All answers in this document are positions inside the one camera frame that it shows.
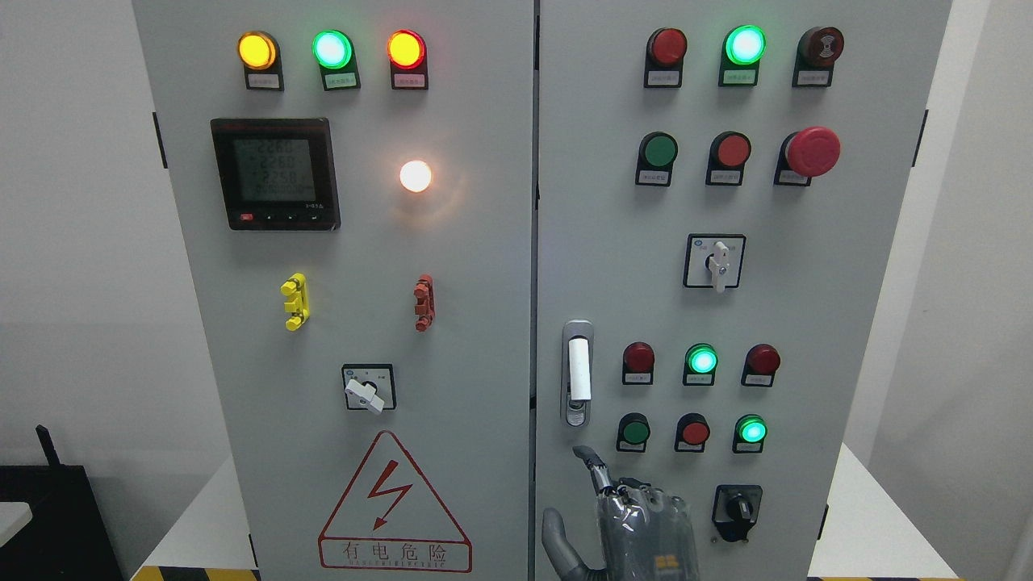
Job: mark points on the red push button lower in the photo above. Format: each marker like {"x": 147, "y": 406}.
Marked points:
{"x": 692, "y": 433}

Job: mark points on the black rotary knob switch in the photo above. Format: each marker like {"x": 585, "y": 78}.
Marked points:
{"x": 736, "y": 510}

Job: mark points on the dark red indicator middle right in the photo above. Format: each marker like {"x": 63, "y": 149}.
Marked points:
{"x": 760, "y": 366}

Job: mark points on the grey left cabinet door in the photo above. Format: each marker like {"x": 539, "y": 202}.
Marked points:
{"x": 463, "y": 386}

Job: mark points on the white glowing indicator light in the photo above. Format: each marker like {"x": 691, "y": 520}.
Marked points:
{"x": 416, "y": 176}

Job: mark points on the green push button lower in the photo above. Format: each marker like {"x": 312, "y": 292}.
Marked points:
{"x": 633, "y": 433}

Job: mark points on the red emergency stop button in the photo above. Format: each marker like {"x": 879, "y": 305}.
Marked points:
{"x": 807, "y": 154}

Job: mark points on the green indicator light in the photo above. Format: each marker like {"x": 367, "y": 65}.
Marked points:
{"x": 335, "y": 54}
{"x": 741, "y": 52}

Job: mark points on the left door rotary switch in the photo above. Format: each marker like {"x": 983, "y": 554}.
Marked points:
{"x": 369, "y": 387}

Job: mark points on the green lit indicator middle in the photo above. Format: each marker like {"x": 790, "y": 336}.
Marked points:
{"x": 700, "y": 363}

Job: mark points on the white rotary switch upper right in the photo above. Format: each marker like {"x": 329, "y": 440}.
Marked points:
{"x": 714, "y": 261}

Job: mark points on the green push button upper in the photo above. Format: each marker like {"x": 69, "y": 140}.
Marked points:
{"x": 656, "y": 156}

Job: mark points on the black digital power meter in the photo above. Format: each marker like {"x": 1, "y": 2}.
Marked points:
{"x": 277, "y": 174}

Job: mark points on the green indicator light top right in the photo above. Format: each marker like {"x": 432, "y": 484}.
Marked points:
{"x": 741, "y": 52}

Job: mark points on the red push button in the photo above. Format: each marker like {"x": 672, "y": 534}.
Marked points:
{"x": 692, "y": 433}
{"x": 727, "y": 158}

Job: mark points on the green push button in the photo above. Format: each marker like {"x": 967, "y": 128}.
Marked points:
{"x": 656, "y": 156}
{"x": 633, "y": 433}

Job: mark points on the dark red indicator middle left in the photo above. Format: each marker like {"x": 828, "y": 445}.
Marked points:
{"x": 638, "y": 364}

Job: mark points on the dark red indicator top right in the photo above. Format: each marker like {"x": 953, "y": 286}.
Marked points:
{"x": 664, "y": 59}

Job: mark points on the red terminal connector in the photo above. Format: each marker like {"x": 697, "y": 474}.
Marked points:
{"x": 425, "y": 308}

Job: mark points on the dark red buzzer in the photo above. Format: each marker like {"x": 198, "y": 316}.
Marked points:
{"x": 817, "y": 51}

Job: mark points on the red electrical warning triangle sticker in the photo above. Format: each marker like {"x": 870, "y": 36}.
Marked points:
{"x": 390, "y": 518}

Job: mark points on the grey cabinet door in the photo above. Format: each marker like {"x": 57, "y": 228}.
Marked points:
{"x": 463, "y": 386}
{"x": 613, "y": 253}

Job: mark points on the dark red indicator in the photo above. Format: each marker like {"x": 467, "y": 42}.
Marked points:
{"x": 760, "y": 366}
{"x": 638, "y": 364}
{"x": 664, "y": 59}

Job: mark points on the yellow black hazard tape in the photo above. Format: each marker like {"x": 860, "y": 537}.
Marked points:
{"x": 191, "y": 573}

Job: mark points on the silver door handle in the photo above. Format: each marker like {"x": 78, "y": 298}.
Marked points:
{"x": 576, "y": 372}

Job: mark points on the grey right cabinet door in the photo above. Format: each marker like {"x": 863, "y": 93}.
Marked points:
{"x": 613, "y": 253}

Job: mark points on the black box at left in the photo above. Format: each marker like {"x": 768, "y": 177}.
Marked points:
{"x": 66, "y": 538}

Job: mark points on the green indicator light top left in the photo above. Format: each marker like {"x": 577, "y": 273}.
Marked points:
{"x": 335, "y": 54}

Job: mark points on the red lit indicator light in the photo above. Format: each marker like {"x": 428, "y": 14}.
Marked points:
{"x": 407, "y": 53}

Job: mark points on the yellow indicator light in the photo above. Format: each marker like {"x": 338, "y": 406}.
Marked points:
{"x": 260, "y": 55}

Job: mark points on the green lit button lower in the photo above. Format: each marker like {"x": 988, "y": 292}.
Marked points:
{"x": 749, "y": 436}

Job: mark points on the yellow terminal connector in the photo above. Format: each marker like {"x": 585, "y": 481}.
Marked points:
{"x": 296, "y": 302}

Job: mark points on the red push button upper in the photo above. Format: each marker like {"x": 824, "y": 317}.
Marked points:
{"x": 727, "y": 158}

